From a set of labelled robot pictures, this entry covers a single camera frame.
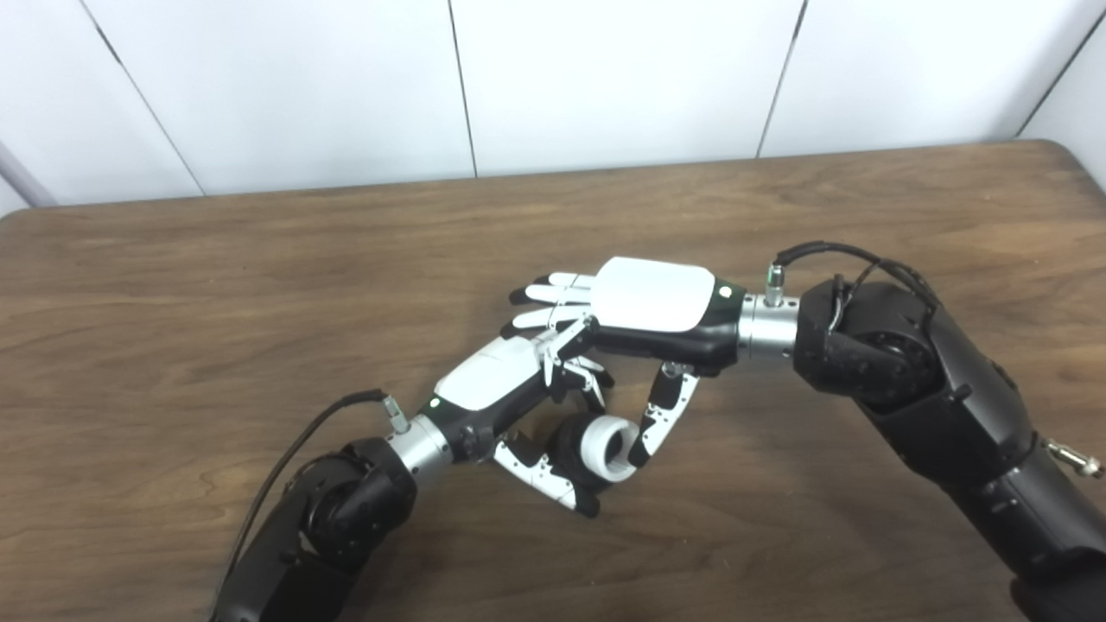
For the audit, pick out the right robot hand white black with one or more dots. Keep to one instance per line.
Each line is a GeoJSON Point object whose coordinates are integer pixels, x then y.
{"type": "Point", "coordinates": [657, 294]}

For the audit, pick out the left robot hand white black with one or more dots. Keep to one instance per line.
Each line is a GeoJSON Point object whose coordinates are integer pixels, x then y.
{"type": "Point", "coordinates": [492, 376]}

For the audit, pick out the round black part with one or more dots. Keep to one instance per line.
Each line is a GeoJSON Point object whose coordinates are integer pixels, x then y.
{"type": "Point", "coordinates": [568, 449]}

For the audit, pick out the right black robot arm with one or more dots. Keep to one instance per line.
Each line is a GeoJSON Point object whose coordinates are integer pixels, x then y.
{"type": "Point", "coordinates": [933, 389]}

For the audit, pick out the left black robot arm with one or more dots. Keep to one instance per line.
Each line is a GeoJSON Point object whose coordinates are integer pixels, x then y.
{"type": "Point", "coordinates": [328, 518]}

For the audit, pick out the grey wall corner post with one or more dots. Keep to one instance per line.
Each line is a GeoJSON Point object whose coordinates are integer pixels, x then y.
{"type": "Point", "coordinates": [22, 177]}

